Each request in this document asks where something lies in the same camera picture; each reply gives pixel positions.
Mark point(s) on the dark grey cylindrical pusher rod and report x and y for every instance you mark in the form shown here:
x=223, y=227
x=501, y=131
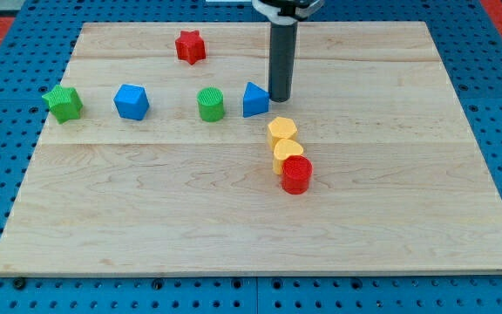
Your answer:
x=281, y=61

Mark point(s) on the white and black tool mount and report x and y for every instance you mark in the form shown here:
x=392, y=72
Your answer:
x=287, y=12

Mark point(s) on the blue triangle block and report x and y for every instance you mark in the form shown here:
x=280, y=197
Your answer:
x=255, y=100

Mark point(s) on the green cylinder block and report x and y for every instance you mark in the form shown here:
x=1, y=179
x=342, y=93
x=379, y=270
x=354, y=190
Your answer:
x=210, y=104

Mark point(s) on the yellow hexagon block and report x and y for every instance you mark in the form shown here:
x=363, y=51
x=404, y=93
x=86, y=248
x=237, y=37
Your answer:
x=280, y=128

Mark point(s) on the red star block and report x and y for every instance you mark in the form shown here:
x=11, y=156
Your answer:
x=190, y=47

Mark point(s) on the yellow heart block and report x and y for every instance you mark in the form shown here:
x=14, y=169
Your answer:
x=282, y=150

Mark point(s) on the red cylinder block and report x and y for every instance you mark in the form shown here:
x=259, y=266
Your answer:
x=296, y=174

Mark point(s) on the light wooden board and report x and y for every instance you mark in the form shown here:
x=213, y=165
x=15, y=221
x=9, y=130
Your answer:
x=399, y=186

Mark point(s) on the blue cube block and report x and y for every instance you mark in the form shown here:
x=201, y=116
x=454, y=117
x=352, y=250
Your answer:
x=131, y=102

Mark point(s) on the green star block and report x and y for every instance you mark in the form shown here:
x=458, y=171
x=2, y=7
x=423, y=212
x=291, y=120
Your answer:
x=64, y=103

